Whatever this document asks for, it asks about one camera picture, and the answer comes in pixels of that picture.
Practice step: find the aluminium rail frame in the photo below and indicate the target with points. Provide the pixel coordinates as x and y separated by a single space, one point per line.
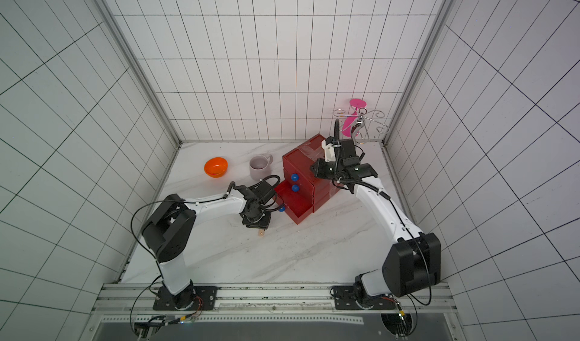
299 311

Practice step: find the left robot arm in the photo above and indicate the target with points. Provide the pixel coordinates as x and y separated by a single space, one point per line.
168 229

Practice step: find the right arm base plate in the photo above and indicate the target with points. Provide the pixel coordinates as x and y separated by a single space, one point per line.
353 298

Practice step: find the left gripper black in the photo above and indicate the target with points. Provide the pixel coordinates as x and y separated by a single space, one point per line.
263 225

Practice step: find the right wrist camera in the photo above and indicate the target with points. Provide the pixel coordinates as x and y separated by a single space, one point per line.
330 150

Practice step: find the mauve mug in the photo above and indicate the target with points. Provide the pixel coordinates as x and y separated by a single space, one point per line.
260 166

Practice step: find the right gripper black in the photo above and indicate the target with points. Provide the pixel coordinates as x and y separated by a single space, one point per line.
343 148

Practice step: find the silver wire rack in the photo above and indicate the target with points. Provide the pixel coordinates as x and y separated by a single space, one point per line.
374 125

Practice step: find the pink hourglass stand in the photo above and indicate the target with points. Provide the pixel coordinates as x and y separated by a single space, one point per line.
354 120

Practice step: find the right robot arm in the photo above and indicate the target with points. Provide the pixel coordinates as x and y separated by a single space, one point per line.
413 262

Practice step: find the orange bowl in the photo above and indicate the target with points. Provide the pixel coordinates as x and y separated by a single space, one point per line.
216 167

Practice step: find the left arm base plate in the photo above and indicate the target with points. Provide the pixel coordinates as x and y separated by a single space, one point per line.
192 298

